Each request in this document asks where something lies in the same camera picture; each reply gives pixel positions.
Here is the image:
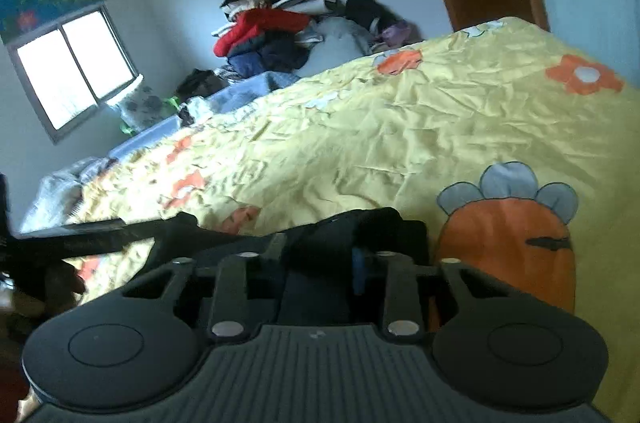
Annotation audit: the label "floral pillow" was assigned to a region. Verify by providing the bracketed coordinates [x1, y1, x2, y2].
[117, 83, 169, 132]

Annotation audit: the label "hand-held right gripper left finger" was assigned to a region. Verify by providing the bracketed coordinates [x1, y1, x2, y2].
[121, 234, 289, 340]

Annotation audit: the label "black pants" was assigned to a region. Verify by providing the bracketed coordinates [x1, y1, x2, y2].
[19, 207, 432, 335]

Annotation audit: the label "yellow printed bedspread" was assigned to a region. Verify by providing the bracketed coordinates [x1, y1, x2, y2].
[30, 16, 640, 423]

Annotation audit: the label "green chair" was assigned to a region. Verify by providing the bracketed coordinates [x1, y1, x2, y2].
[119, 95, 182, 136]

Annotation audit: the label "red jacket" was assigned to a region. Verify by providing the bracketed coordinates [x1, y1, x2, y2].
[213, 8, 312, 58]

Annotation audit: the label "black bag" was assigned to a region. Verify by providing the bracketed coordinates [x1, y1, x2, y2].
[174, 68, 227, 102]

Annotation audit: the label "pile of clothes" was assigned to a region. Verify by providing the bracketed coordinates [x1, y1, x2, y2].
[212, 0, 425, 80]

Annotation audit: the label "light blue bed sheet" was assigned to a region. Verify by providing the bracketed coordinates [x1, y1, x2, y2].
[107, 70, 302, 160]

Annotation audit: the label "window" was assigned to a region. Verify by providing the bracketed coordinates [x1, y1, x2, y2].
[5, 5, 144, 144]

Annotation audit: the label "blue floral window valance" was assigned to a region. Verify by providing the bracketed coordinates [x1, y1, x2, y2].
[0, 0, 109, 44]

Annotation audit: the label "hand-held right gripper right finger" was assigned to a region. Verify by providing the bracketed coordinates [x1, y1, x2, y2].
[350, 247, 507, 338]

